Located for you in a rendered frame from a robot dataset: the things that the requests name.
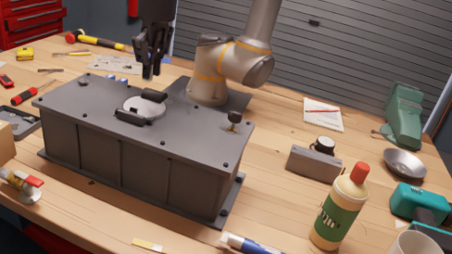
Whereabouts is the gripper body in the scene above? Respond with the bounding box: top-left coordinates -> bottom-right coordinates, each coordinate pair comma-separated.
136,0 -> 178,35

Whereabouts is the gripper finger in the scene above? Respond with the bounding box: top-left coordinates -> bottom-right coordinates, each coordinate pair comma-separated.
151,25 -> 175,78
131,27 -> 154,82

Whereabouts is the silver round lid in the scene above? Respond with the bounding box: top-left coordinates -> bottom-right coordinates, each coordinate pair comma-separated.
122,94 -> 167,122

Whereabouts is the dark-headed brass key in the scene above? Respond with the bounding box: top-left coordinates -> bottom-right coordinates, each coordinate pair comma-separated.
226,109 -> 244,133

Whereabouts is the grey fuel cap jig body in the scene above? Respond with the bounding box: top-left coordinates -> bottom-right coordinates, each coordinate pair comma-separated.
31,71 -> 256,232

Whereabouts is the grey key block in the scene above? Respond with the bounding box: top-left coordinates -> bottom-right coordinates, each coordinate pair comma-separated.
284,143 -> 345,185

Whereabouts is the green glue bottle red cap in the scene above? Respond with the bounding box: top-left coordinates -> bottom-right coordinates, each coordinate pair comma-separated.
308,160 -> 371,253

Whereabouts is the red yellow black hammer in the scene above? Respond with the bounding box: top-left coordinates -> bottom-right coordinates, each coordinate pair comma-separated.
64,28 -> 126,52

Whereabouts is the yellow utility knife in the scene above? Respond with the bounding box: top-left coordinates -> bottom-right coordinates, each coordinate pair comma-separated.
51,49 -> 93,58

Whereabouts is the black flat hinge bar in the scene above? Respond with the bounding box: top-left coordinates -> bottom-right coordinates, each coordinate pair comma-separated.
113,108 -> 148,128

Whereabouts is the red tool chest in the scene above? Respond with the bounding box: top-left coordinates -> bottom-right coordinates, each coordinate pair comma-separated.
0,0 -> 69,52

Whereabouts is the yellow tape measure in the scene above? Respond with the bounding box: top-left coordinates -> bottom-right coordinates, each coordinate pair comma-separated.
15,46 -> 35,62

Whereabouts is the red and black screwdriver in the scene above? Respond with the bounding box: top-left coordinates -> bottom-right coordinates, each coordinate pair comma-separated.
9,78 -> 57,108

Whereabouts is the red flat device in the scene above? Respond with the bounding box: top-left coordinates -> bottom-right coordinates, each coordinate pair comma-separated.
0,73 -> 16,89

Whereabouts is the grey parts tray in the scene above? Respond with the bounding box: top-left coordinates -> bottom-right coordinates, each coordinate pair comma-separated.
0,104 -> 42,142

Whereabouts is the brown cardboard box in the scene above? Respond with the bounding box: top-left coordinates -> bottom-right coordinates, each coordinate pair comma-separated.
0,119 -> 18,168

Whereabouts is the white notepad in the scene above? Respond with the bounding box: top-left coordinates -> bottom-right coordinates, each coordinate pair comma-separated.
302,96 -> 345,133

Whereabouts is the black mug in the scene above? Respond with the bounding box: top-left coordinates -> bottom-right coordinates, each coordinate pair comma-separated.
308,135 -> 336,158

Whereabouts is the grey roller door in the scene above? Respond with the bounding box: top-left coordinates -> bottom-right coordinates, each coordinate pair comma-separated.
171,0 -> 452,120

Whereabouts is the yellow and white tag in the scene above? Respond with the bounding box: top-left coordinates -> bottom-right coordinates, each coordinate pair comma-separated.
131,236 -> 165,254

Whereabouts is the red container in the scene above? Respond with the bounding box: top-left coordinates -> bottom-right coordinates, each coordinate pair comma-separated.
21,222 -> 94,254

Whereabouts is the blue and white tube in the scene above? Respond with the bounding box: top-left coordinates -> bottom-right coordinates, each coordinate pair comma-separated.
219,230 -> 288,254

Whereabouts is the green bench vise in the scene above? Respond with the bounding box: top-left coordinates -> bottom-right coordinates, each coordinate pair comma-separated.
370,80 -> 425,153

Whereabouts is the silver metal bowl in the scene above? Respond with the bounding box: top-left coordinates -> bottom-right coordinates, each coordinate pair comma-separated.
383,147 -> 428,180

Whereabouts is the teal power tool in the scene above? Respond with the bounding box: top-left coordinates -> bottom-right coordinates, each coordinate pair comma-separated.
388,182 -> 452,229

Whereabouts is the white cup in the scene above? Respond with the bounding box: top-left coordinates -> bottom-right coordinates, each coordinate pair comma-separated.
385,229 -> 446,254

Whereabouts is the red wall-mounted box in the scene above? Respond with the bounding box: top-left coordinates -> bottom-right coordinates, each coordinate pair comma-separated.
127,0 -> 140,19

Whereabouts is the black rounded lid handle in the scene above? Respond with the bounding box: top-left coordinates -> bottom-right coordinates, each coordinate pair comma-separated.
140,86 -> 170,105

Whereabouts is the silver valve with red handle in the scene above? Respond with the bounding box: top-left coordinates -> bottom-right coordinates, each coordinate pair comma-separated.
0,166 -> 45,206

